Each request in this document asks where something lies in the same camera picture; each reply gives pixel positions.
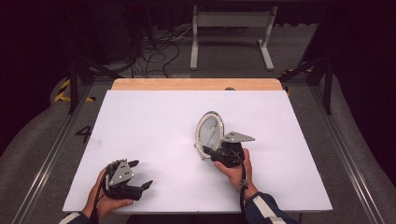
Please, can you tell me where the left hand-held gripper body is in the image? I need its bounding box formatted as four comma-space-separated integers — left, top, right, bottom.
102, 158, 145, 201

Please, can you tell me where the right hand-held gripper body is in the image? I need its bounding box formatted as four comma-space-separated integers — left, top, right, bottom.
210, 131, 256, 169

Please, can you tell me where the oval silver photo frame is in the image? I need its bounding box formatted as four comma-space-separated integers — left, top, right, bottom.
194, 110, 226, 161

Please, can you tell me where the person's right hand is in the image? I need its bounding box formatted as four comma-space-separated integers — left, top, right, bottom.
214, 148, 260, 201

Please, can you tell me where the person's left hand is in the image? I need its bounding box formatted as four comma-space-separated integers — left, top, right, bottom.
82, 167, 134, 220

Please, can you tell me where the black metal stand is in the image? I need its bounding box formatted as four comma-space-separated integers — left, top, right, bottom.
66, 55, 125, 116
278, 57, 334, 116

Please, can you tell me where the yellow black floor tape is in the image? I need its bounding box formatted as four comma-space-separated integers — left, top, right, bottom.
281, 63, 314, 97
54, 78, 96, 103

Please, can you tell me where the white metal stand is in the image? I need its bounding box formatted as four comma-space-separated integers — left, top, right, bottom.
190, 5, 278, 72

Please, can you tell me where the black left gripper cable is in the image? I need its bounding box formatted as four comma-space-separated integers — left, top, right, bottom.
89, 164, 113, 224

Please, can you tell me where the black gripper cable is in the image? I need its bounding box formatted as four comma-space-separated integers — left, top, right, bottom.
89, 164, 113, 224
237, 155, 248, 218

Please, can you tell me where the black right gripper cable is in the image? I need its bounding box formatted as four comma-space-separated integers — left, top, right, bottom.
237, 155, 248, 218

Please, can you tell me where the aluminium floor rail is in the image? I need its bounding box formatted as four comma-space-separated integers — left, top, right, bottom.
10, 83, 94, 224
307, 83, 387, 224

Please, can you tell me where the bundle of floor cables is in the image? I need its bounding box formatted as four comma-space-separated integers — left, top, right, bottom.
130, 26, 200, 78

